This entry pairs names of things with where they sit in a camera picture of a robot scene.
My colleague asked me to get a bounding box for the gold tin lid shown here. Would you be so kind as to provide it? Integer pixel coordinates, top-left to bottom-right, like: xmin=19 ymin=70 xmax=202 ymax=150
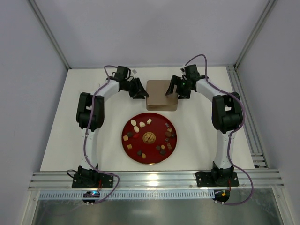
xmin=146 ymin=80 xmax=178 ymax=105

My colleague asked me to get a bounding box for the gold tin box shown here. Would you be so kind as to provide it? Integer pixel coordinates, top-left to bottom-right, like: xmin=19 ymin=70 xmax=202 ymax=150
xmin=146 ymin=105 xmax=178 ymax=112

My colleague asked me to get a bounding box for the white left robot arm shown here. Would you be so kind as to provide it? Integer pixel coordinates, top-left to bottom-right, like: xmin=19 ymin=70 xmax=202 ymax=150
xmin=76 ymin=65 xmax=149 ymax=181

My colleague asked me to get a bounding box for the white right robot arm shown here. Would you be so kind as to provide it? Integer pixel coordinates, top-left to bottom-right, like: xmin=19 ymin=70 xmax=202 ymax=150
xmin=165 ymin=63 xmax=245 ymax=186

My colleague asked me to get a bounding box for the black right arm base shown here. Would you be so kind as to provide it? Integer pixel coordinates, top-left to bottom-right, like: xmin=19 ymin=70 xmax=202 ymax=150
xmin=195 ymin=166 xmax=240 ymax=187

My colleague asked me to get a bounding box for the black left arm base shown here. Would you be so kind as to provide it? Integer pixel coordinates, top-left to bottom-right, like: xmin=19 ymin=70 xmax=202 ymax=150
xmin=71 ymin=166 xmax=113 ymax=188

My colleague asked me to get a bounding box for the white shell chocolate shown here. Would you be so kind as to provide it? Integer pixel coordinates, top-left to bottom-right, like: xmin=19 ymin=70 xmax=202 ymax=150
xmin=139 ymin=122 xmax=145 ymax=128

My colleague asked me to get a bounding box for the white swirl oval chocolate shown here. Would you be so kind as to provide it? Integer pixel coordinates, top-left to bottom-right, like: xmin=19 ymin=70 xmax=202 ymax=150
xmin=134 ymin=126 xmax=139 ymax=133

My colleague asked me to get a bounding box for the brown round disc chocolate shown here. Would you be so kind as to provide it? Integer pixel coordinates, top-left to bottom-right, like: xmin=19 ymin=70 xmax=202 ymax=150
xmin=165 ymin=132 xmax=172 ymax=137

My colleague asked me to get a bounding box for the red round plate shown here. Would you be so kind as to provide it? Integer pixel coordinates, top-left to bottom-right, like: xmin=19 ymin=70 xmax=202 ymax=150
xmin=121 ymin=112 xmax=178 ymax=165

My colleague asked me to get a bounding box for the dark rough truffle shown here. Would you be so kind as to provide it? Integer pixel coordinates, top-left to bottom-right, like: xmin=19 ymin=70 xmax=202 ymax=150
xmin=137 ymin=150 xmax=143 ymax=156

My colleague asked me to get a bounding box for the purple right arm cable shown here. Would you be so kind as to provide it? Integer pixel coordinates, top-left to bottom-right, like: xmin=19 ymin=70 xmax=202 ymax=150
xmin=181 ymin=54 xmax=254 ymax=206

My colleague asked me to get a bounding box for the aluminium right side rail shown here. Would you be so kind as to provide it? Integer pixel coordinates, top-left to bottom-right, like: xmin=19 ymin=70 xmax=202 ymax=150
xmin=226 ymin=65 xmax=269 ymax=169

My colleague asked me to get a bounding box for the aluminium rail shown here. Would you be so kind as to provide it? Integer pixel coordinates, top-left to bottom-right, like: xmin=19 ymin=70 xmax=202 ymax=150
xmin=28 ymin=169 xmax=285 ymax=191
xmin=226 ymin=65 xmax=269 ymax=169

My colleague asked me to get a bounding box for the slotted white cable duct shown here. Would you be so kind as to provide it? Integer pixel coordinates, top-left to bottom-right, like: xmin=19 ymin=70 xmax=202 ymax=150
xmin=39 ymin=189 xmax=215 ymax=201

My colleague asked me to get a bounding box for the aluminium front rail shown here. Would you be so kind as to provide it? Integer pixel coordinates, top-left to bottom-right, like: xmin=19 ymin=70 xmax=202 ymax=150
xmin=28 ymin=169 xmax=285 ymax=191

